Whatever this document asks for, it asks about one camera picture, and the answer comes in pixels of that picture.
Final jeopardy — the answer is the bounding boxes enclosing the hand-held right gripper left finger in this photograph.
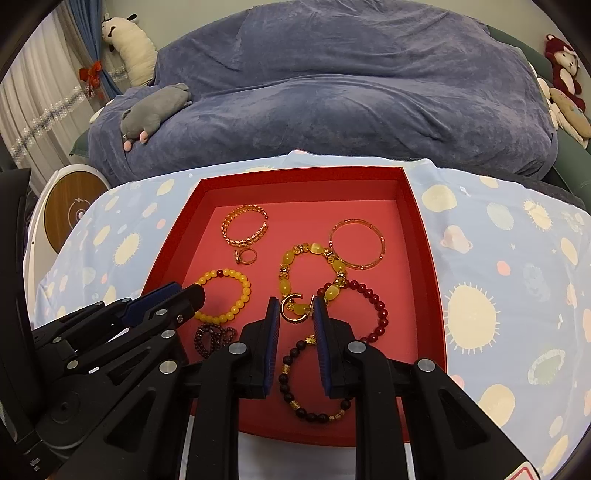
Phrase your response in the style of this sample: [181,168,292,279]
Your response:
[88,296,281,480]

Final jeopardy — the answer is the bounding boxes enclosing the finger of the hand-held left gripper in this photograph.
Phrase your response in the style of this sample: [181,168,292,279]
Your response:
[46,287,206,384]
[32,282,183,352]

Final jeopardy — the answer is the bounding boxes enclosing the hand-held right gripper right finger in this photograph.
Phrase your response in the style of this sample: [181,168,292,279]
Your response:
[312,295,543,480]

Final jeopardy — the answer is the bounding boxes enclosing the opaque yellow bead bracelet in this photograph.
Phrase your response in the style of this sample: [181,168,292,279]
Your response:
[193,269,252,324]

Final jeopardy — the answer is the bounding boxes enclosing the dark bead bracelet gold spacers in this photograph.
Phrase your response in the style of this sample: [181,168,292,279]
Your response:
[277,336,354,423]

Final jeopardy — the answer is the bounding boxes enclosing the gold hoop earring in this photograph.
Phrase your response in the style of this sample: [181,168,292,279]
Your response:
[281,292,306,324]

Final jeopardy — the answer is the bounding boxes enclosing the garnet multi-loop bead bracelet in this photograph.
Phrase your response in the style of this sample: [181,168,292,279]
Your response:
[194,323,236,358]

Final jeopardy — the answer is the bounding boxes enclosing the red bead bracelet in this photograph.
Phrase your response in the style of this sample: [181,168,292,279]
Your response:
[323,278,390,344]

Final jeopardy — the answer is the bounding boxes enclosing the translucent yellow stone bracelet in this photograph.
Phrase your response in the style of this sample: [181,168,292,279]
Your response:
[277,241,349,324]

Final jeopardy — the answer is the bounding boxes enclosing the red cardboard box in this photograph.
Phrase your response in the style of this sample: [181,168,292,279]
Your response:
[139,167,451,448]

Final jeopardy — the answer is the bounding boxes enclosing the thin orange bangle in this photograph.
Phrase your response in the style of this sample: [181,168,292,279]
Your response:
[329,219,385,271]

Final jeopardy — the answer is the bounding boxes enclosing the round white wooden side table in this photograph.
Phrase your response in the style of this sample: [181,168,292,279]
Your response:
[28,164,112,296]

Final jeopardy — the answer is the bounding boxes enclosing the grey plush toy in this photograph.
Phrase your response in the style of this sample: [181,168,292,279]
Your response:
[120,83,194,152]

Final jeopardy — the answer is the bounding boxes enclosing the light blue planet-print sheet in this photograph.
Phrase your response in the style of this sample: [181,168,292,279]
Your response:
[28,150,591,480]

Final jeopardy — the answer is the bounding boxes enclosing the white sheer curtain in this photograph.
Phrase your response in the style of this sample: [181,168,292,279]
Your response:
[0,9,116,171]

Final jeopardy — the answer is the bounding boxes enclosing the red curtain bow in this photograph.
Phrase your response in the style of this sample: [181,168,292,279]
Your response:
[78,60,103,97]

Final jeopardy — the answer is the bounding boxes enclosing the white cow plush pillow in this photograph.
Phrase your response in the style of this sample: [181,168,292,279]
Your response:
[102,14,160,88]

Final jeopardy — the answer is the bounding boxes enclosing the blue velvet blanket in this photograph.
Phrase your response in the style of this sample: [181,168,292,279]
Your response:
[88,2,557,185]

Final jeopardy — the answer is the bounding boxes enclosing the blue curtain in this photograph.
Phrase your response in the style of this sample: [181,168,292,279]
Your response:
[60,0,121,100]

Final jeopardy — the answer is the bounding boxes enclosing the beige plush toy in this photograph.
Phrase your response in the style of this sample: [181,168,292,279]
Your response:
[538,78,591,148]

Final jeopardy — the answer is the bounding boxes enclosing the red monkey plush toy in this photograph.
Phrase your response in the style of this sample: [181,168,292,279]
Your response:
[542,33,583,95]

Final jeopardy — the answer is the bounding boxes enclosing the gold chain bracelet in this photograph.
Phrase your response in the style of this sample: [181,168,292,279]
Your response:
[221,204,271,248]

